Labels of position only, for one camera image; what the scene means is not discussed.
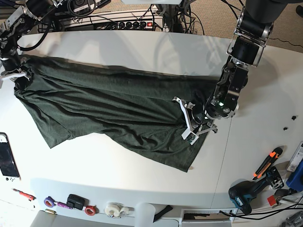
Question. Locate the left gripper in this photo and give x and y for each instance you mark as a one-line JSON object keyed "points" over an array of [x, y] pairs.
{"points": [[200, 122]]}

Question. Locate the dark green t-shirt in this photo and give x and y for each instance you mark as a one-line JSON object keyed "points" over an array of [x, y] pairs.
{"points": [[136, 109]]}

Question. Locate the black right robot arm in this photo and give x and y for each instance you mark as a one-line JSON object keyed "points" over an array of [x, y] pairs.
{"points": [[21, 22]]}

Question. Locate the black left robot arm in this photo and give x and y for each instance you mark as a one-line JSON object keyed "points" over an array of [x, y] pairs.
{"points": [[254, 27]]}

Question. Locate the teal black power drill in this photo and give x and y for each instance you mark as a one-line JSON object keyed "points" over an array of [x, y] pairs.
{"points": [[244, 192]]}

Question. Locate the orange black utility knife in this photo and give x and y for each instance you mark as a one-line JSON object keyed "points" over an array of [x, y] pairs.
{"points": [[267, 163]]}

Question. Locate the white handheld game console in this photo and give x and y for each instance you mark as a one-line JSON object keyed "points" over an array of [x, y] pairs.
{"points": [[8, 166]]}

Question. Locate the translucent plastic cup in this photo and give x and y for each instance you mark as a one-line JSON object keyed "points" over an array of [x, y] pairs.
{"points": [[144, 215]]}

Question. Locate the blue box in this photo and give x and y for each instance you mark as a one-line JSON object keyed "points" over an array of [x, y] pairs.
{"points": [[295, 180]]}

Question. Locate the red screwdriver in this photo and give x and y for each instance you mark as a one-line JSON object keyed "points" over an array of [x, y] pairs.
{"points": [[26, 195]]}

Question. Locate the black power strip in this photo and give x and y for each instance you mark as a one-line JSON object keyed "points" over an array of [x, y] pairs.
{"points": [[128, 25]]}

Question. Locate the white tape roll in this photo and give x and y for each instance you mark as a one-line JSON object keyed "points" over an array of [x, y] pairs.
{"points": [[113, 209]]}

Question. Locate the purple tape roll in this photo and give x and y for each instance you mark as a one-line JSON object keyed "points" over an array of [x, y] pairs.
{"points": [[49, 202]]}

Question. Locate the purple marker pen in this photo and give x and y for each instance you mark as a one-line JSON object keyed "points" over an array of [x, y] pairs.
{"points": [[63, 205]]}

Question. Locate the brass bullet-shaped piece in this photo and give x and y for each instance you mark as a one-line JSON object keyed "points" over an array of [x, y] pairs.
{"points": [[50, 211]]}

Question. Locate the red tape roll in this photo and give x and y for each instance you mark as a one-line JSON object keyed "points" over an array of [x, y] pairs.
{"points": [[90, 210]]}

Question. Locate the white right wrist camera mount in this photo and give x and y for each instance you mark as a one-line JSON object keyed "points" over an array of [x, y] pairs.
{"points": [[10, 75]]}

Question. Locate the black action camera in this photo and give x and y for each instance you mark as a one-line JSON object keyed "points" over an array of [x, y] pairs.
{"points": [[75, 202]]}

